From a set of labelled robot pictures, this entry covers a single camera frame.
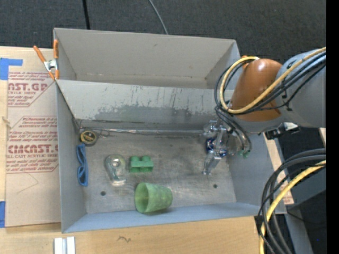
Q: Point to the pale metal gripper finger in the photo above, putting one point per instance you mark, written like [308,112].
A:
[208,164]
[214,165]

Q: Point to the dark blue patterned object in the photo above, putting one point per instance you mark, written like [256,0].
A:
[209,145]

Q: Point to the grey metal bin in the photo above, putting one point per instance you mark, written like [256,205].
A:
[159,152]

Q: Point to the green plastic cup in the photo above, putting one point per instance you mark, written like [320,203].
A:
[155,198]

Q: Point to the green toy brick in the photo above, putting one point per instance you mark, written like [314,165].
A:
[141,165]

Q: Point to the clear glass light bulb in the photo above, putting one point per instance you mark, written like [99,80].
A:
[115,168]

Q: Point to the brown cardboard board red print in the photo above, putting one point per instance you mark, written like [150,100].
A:
[31,184]

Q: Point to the black cylinder on white bracket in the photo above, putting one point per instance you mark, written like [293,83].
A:
[275,134]

